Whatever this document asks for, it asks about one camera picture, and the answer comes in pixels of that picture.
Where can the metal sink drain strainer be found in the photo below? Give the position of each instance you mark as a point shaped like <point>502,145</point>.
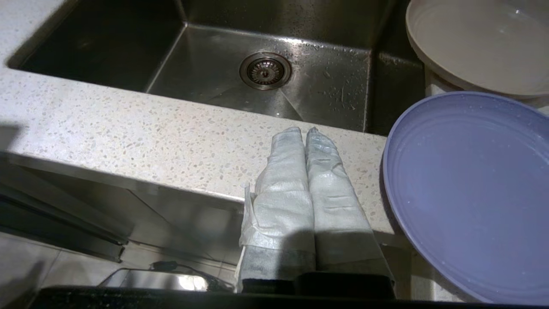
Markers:
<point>265,71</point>

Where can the stainless steel sink basin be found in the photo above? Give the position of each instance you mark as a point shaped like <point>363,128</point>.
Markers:
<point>206,64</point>

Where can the purple round plate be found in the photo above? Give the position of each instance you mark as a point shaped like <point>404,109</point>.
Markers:
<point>472,193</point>

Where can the counter base cabinet front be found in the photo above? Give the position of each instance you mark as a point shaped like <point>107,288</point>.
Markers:
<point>193,219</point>

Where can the cream round plate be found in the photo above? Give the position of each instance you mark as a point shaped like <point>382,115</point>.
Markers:
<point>484,43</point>

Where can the shiny metal base plate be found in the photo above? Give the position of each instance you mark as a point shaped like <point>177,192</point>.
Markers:
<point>158,280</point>

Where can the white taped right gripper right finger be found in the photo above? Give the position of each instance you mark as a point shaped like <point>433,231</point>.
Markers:
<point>339,214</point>

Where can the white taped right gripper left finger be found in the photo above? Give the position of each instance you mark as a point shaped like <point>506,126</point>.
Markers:
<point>281,206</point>

